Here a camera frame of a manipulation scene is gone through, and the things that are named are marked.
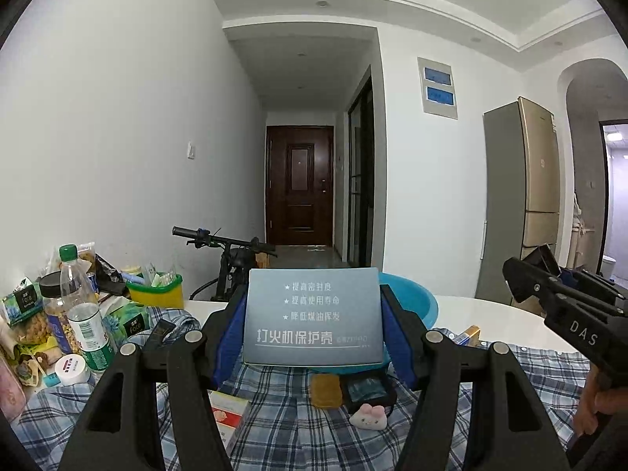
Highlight white plush toy pink bow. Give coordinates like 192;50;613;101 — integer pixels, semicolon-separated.
349;402;389;431

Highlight black framed glass door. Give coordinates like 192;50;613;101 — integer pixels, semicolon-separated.
347;66;374;268

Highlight amber soap box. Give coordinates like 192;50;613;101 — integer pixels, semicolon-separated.
310;373;344;409

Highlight blue plaid cloth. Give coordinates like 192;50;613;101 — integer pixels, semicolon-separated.
10;304;594;471

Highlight black lidded nut jar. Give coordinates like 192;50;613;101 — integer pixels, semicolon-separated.
39;271;82;356

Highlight blue plastic basin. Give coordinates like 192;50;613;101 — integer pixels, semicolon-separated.
378;271;439;369

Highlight black bicycle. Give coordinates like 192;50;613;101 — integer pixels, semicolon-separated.
172;226;278;302

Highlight black snack bag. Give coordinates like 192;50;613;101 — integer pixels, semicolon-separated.
95;254;128;298

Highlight green capped water bottle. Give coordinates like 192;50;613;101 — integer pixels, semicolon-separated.
59;244;116;372

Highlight small snack packets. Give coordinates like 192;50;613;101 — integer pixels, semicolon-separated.
10;348;55;388

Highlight white sachets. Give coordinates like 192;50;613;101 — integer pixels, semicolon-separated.
144;264;177;286

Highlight yellow blue cigarette pack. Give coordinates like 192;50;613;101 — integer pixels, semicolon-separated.
451;325;484;347

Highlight black box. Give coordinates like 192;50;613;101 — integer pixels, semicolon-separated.
340;375;397;415

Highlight clear snack bag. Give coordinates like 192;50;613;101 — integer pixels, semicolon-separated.
76;241;97;276

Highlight yellow green bin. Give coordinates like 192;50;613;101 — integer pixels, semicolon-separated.
126;275;184;310

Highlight gold grey refrigerator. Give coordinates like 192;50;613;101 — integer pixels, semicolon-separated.
482;97;561;315

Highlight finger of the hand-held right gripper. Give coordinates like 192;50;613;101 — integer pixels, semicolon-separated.
522;244;628;301
502;256;626;315

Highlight dark brown door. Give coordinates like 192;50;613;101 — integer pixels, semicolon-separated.
266;125;335;247

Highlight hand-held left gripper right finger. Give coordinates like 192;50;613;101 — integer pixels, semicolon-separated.
380;285;572;471

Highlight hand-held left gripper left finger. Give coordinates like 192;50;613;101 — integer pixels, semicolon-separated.
58;282;256;471

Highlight small white jar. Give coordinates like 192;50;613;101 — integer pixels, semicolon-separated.
54;354;91;386

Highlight yellow nut snack bag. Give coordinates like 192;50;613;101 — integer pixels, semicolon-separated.
10;314;55;349

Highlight grey box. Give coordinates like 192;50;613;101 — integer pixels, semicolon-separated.
243;267;385;368

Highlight hanging beige cloth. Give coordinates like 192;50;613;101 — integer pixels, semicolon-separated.
571;196;597;266

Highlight black tube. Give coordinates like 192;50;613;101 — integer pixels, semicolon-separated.
144;319;175;349

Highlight red white cigarette pack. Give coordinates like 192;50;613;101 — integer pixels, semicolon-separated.
208;390;251;455

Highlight person's right hand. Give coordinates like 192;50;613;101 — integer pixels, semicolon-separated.
571;368;616;437

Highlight grey wall panel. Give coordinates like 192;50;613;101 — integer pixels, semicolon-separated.
418;57;458;119

